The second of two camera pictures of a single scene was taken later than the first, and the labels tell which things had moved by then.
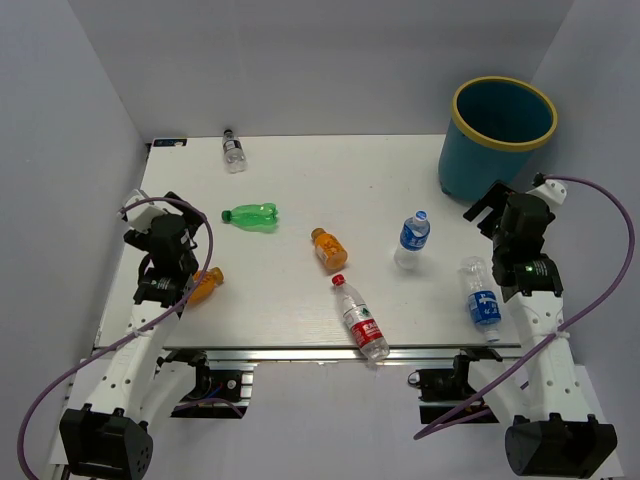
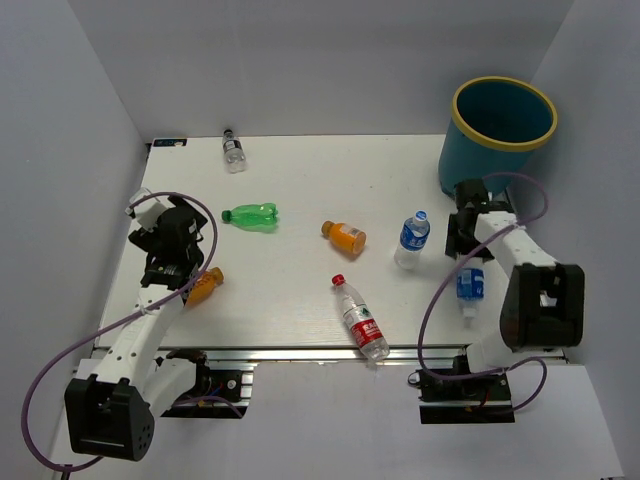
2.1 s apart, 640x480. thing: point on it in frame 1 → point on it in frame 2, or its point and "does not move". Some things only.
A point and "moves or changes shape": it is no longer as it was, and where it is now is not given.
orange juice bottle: x=209 y=280 does not move
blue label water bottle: x=414 y=235 does not move
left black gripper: x=138 y=240 does not move
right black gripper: x=496 y=199 → x=454 y=243
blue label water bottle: x=483 y=305 moves or changes shape
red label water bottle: x=364 y=325 does not move
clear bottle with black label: x=234 y=152 does not move
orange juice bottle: x=329 y=249 → x=347 y=240
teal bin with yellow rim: x=495 y=123 does not move
